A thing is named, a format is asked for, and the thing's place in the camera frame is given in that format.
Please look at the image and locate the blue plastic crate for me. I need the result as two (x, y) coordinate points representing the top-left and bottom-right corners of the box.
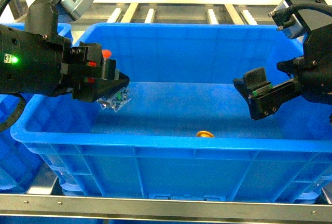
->
(11, 26), (331, 203)
(1, 23), (73, 193)

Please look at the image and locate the yellow mushroom push button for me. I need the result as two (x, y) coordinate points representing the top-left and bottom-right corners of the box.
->
(196, 131), (215, 138)

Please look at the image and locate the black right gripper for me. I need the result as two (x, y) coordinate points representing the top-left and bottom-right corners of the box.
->
(233, 26), (331, 120)

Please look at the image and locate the left blue plastic crate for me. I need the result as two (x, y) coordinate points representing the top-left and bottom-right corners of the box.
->
(1, 23), (73, 193)

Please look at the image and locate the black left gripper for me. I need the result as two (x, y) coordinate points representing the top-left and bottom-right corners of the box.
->
(1, 2), (130, 103)

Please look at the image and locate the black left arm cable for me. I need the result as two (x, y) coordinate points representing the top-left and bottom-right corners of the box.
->
(0, 0), (46, 133)

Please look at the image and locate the red mushroom push button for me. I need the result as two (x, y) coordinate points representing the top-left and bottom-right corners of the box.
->
(95, 49), (132, 113)

